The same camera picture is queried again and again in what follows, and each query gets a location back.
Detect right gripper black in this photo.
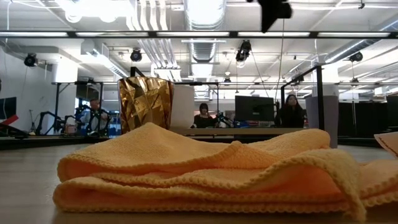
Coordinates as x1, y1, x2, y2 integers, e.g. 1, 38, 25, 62
257, 0, 294, 34

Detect white mug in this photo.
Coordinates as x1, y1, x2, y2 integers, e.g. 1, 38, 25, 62
169, 84, 196, 130

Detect amber faceted glass cup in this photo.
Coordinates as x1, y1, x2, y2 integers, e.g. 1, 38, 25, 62
117, 77, 175, 135

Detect black hanging ceiling fixture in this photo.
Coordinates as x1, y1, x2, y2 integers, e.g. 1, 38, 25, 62
348, 50, 364, 63
24, 52, 39, 68
234, 39, 252, 63
129, 47, 144, 63

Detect black computer monitor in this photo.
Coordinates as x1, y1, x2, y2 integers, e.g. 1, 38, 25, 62
234, 95, 275, 123

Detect person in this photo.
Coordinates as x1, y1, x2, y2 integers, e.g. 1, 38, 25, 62
192, 103, 219, 129
80, 98, 110, 136
274, 93, 306, 129

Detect black room partition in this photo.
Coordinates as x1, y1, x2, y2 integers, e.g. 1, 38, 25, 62
338, 95, 398, 138

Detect orange folded microfibre cloth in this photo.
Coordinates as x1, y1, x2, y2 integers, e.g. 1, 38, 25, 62
52, 121, 398, 223

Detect red flat item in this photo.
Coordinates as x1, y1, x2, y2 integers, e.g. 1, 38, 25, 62
0, 114, 19, 127

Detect silver ventilation duct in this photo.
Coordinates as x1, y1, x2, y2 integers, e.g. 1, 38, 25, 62
182, 0, 228, 65

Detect black wire wooden shelf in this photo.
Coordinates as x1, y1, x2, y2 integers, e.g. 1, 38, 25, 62
129, 64, 326, 144

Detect black background rig frame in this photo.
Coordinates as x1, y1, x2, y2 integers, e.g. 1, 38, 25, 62
50, 80, 106, 136

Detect black wall screen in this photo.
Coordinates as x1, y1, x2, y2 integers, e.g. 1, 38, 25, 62
0, 96, 17, 121

